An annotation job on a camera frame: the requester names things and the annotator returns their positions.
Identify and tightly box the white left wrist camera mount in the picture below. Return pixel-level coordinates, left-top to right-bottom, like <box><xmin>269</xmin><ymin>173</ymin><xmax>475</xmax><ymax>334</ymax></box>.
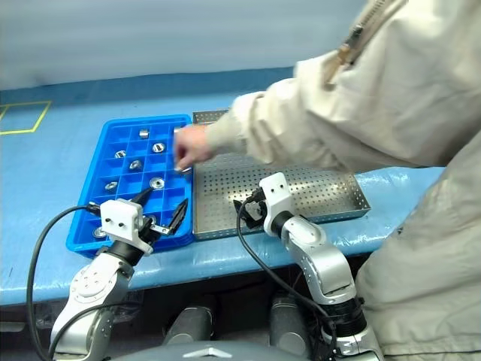
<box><xmin>99</xmin><ymin>199</ymin><xmax>155</xmax><ymax>256</ymax></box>

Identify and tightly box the perforated metal tray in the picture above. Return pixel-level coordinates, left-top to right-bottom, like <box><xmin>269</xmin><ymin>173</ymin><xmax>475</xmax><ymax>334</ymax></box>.
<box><xmin>191</xmin><ymin>108</ymin><xmax>372</xmax><ymax>241</ymax></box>

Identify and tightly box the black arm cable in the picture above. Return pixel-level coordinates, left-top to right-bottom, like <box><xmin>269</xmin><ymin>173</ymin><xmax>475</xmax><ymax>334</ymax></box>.
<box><xmin>26</xmin><ymin>202</ymin><xmax>102</xmax><ymax>358</ymax></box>
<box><xmin>236</xmin><ymin>197</ymin><xmax>339</xmax><ymax>356</ymax></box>

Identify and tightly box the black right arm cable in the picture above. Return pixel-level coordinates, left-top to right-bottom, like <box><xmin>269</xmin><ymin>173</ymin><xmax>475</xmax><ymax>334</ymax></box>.
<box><xmin>236</xmin><ymin>197</ymin><xmax>339</xmax><ymax>356</ymax></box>

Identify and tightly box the person's bare hand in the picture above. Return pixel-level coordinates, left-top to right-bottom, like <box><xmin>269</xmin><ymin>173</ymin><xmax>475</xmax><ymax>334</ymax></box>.
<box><xmin>174</xmin><ymin>125</ymin><xmax>213</xmax><ymax>170</ymax></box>

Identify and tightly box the blue compartment tray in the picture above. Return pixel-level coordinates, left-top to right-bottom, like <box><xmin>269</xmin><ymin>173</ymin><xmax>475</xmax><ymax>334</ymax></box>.
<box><xmin>65</xmin><ymin>114</ymin><xmax>195</xmax><ymax>259</ymax></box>

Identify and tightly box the grey rounded shape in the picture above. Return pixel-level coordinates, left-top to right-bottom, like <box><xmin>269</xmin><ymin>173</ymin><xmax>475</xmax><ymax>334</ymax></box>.
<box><xmin>269</xmin><ymin>293</ymin><xmax>313</xmax><ymax>356</ymax></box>
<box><xmin>163</xmin><ymin>306</ymin><xmax>215</xmax><ymax>347</ymax></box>

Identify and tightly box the dark grey curved cover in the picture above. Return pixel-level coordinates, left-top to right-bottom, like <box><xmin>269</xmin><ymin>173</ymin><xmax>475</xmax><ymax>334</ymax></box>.
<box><xmin>116</xmin><ymin>340</ymin><xmax>331</xmax><ymax>361</ymax></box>

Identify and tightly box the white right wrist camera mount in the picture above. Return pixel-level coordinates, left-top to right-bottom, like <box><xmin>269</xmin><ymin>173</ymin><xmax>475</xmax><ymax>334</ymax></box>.
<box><xmin>259</xmin><ymin>171</ymin><xmax>292</xmax><ymax>236</ymax></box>

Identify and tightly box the beige jacket person torso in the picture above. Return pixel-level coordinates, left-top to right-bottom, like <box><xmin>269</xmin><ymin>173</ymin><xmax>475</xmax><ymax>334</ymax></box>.
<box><xmin>296</xmin><ymin>0</ymin><xmax>481</xmax><ymax>356</ymax></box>

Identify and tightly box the beige sleeved person arm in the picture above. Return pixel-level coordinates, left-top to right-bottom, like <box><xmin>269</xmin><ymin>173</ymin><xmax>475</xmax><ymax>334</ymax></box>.
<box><xmin>205</xmin><ymin>59</ymin><xmax>377</xmax><ymax>172</ymax></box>

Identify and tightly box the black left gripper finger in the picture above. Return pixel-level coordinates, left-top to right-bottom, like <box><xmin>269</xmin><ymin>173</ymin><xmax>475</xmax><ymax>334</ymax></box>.
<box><xmin>129</xmin><ymin>187</ymin><xmax>154</xmax><ymax>207</ymax></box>
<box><xmin>168</xmin><ymin>199</ymin><xmax>189</xmax><ymax>235</ymax></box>

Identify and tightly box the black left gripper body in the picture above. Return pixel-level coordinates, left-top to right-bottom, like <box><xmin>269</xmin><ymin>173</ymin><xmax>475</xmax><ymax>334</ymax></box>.
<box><xmin>138</xmin><ymin>214</ymin><xmax>170</xmax><ymax>253</ymax></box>

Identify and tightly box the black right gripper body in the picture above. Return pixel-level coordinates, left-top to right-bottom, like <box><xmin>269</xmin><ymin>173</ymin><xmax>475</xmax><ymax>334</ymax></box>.
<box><xmin>243</xmin><ymin>189</ymin><xmax>270</xmax><ymax>229</ymax></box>

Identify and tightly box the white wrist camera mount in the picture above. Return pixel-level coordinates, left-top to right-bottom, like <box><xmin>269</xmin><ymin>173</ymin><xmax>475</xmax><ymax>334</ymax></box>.
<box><xmin>259</xmin><ymin>171</ymin><xmax>292</xmax><ymax>236</ymax></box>
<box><xmin>99</xmin><ymin>199</ymin><xmax>155</xmax><ymax>256</ymax></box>

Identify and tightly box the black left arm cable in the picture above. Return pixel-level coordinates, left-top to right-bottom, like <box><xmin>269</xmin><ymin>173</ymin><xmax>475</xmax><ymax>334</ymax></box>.
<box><xmin>26</xmin><ymin>202</ymin><xmax>102</xmax><ymax>358</ymax></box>

